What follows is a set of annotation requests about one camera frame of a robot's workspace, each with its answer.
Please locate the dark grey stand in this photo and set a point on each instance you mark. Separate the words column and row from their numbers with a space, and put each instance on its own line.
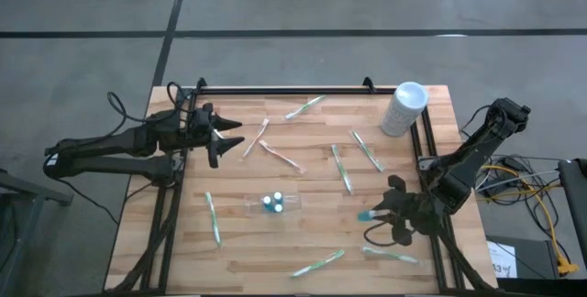
column 27, row 191

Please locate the silver mounting plate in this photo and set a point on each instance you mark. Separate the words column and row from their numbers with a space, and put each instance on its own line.
column 423, row 163

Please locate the white toothbrush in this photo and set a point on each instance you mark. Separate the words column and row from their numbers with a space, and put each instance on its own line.
column 220, row 135

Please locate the black power brick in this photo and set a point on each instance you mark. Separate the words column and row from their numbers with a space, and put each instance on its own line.
column 516, row 164

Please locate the black aluminium rig frame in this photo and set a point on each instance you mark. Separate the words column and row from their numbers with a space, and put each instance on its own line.
column 298, row 91

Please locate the clear plastic bag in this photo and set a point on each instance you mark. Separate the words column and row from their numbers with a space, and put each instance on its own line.
column 293, row 203

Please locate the green toothbrush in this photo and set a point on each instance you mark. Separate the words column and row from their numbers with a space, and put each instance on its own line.
column 341, row 168
column 212, row 216
column 317, row 263
column 390, row 254
column 305, row 107
column 367, row 150

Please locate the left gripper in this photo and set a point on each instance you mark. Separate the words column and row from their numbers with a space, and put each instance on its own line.
column 202, row 127

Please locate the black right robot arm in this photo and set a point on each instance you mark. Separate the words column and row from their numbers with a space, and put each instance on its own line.
column 477, row 146

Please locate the blue mouthwash bottle white cap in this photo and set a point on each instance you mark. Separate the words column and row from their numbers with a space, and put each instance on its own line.
column 267, row 201
column 367, row 216
column 278, row 208
column 278, row 195

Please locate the white paper label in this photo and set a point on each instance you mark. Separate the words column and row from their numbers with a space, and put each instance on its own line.
column 502, row 256

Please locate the black box with label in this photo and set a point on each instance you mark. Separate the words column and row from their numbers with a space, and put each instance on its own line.
column 536, row 256

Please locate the black side table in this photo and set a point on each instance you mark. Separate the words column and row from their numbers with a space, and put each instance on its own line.
column 575, row 196

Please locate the white wipes canister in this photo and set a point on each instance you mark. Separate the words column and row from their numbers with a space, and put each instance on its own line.
column 403, row 109

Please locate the black frame clamp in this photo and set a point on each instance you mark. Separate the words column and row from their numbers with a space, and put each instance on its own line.
column 201, row 83
column 368, row 84

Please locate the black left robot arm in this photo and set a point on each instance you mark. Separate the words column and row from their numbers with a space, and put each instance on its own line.
column 114, row 141

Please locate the wrapped orange toothbrush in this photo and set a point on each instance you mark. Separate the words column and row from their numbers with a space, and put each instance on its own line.
column 282, row 156
column 256, row 138

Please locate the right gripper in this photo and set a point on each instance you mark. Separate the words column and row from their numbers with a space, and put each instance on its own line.
column 417, row 214

